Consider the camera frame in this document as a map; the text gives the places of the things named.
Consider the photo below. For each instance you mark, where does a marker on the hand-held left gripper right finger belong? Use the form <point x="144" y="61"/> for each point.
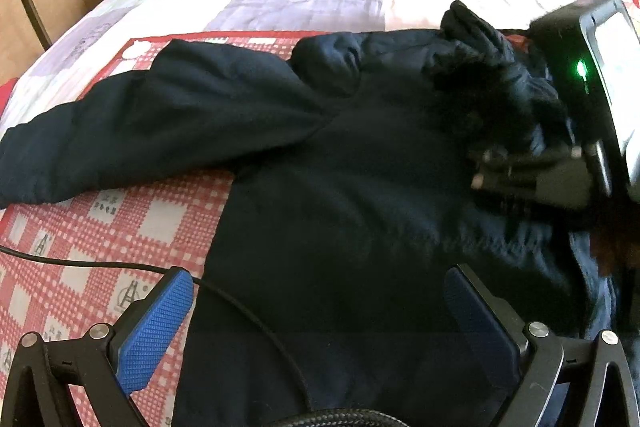
<point x="475" y="322"/>

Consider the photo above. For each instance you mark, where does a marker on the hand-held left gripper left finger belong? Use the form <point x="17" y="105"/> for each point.
<point x="155" y="327"/>

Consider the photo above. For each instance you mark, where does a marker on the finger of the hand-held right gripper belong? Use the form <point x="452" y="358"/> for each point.
<point x="540" y="177"/>

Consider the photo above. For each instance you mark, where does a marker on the navy padded jacket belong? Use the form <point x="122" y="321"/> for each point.
<point x="350" y="207"/>

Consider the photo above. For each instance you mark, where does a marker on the red checked blanket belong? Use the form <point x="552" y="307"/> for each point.
<point x="75" y="257"/>

